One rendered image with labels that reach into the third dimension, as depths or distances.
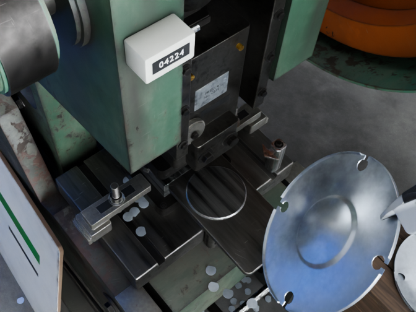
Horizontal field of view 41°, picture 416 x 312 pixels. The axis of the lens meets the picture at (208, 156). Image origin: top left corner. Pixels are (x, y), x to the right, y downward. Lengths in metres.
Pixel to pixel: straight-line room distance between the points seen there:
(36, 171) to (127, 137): 0.59
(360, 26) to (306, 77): 1.33
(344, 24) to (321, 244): 0.43
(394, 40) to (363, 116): 1.30
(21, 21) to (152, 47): 0.13
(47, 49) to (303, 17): 0.42
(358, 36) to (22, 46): 0.69
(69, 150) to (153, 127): 0.50
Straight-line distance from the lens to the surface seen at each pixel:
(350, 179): 0.97
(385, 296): 1.60
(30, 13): 0.60
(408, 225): 0.84
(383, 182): 0.92
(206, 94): 0.91
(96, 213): 1.15
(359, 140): 2.27
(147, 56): 0.60
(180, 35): 0.62
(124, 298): 1.20
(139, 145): 0.79
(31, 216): 1.42
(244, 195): 1.14
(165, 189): 1.16
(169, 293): 1.19
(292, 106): 2.30
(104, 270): 1.25
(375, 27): 1.08
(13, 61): 0.61
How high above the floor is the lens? 1.78
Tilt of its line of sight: 57 degrees down
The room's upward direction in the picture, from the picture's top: 6 degrees clockwise
